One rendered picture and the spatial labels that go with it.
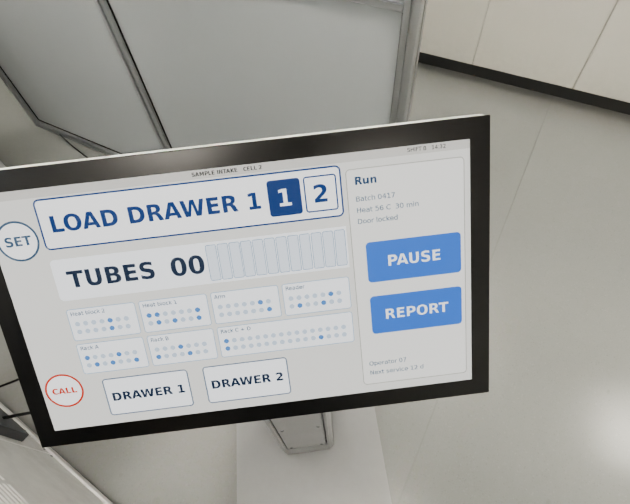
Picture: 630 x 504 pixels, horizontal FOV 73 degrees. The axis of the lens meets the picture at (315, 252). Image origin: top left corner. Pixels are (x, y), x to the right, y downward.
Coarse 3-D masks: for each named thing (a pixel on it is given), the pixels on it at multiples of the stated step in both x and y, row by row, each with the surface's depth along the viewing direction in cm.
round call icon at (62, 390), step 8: (40, 376) 46; (48, 376) 46; (56, 376) 46; (64, 376) 46; (72, 376) 47; (80, 376) 47; (48, 384) 47; (56, 384) 47; (64, 384) 47; (72, 384) 47; (80, 384) 47; (48, 392) 47; (56, 392) 47; (64, 392) 47; (72, 392) 47; (80, 392) 47; (48, 400) 47; (56, 400) 47; (64, 400) 47; (72, 400) 47; (80, 400) 47; (56, 408) 48; (64, 408) 48
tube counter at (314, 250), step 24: (240, 240) 43; (264, 240) 43; (288, 240) 44; (312, 240) 44; (336, 240) 44; (168, 264) 44; (192, 264) 44; (216, 264) 44; (240, 264) 44; (264, 264) 44; (288, 264) 44; (312, 264) 44; (336, 264) 44
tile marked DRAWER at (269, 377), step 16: (208, 368) 47; (224, 368) 47; (240, 368) 47; (256, 368) 47; (272, 368) 47; (288, 368) 48; (208, 384) 48; (224, 384) 48; (240, 384) 48; (256, 384) 48; (272, 384) 48; (288, 384) 48; (208, 400) 48; (224, 400) 48
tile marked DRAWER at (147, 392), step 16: (112, 384) 47; (128, 384) 47; (144, 384) 47; (160, 384) 47; (176, 384) 47; (112, 400) 48; (128, 400) 48; (144, 400) 48; (160, 400) 48; (176, 400) 48; (192, 400) 48
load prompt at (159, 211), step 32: (96, 192) 41; (128, 192) 41; (160, 192) 42; (192, 192) 42; (224, 192) 42; (256, 192) 42; (288, 192) 42; (320, 192) 42; (64, 224) 42; (96, 224) 42; (128, 224) 42; (160, 224) 42; (192, 224) 43; (224, 224) 43; (256, 224) 43
